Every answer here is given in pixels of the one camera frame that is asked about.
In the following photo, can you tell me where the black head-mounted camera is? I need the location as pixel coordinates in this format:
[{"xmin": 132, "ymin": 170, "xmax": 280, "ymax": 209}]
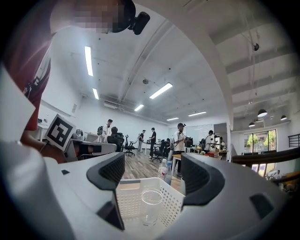
[{"xmin": 127, "ymin": 11, "xmax": 151, "ymax": 36}]

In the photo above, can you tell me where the black office chair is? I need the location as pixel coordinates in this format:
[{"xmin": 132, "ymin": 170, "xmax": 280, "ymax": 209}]
[
  {"xmin": 123, "ymin": 135, "xmax": 136, "ymax": 157},
  {"xmin": 151, "ymin": 140, "xmax": 166, "ymax": 163},
  {"xmin": 107, "ymin": 132, "xmax": 125, "ymax": 153}
]

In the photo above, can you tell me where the dark wooden railing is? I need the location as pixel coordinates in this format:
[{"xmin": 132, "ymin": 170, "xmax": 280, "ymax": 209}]
[{"xmin": 232, "ymin": 147, "xmax": 300, "ymax": 165}]

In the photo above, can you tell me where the clear bottle with blue cap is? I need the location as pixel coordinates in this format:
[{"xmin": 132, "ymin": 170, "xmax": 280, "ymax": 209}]
[{"xmin": 163, "ymin": 161, "xmax": 174, "ymax": 186}]

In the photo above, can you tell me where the clear plastic cup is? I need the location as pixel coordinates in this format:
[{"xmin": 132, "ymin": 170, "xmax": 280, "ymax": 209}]
[{"xmin": 141, "ymin": 188, "xmax": 164, "ymax": 227}]

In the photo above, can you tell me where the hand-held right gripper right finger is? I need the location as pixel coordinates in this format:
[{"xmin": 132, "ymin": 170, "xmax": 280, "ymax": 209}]
[{"xmin": 180, "ymin": 152, "xmax": 226, "ymax": 207}]

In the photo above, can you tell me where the person's left forearm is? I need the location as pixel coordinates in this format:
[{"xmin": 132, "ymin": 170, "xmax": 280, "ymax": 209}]
[{"xmin": 20, "ymin": 130, "xmax": 68, "ymax": 165}]

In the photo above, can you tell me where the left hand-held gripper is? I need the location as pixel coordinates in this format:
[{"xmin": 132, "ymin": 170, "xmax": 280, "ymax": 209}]
[{"xmin": 44, "ymin": 113, "xmax": 118, "ymax": 163}]

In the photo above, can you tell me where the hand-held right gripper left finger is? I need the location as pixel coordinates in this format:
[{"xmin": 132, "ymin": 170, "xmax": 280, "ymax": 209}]
[{"xmin": 86, "ymin": 151, "xmax": 126, "ymax": 232}]

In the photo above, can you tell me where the person's red shirt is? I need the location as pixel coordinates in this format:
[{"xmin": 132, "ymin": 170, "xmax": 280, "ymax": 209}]
[{"xmin": 2, "ymin": 0, "xmax": 78, "ymax": 132}]

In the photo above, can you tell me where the white perforated plastic basket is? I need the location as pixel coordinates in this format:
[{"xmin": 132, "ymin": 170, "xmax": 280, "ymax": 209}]
[{"xmin": 116, "ymin": 177, "xmax": 186, "ymax": 232}]

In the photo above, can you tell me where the wooden table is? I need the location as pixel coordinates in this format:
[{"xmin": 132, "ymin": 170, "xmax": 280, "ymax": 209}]
[{"xmin": 172, "ymin": 153, "xmax": 183, "ymax": 174}]

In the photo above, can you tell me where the clear bottle with white cap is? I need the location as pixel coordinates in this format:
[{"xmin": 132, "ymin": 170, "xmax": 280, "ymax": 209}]
[{"xmin": 157, "ymin": 158, "xmax": 168, "ymax": 179}]

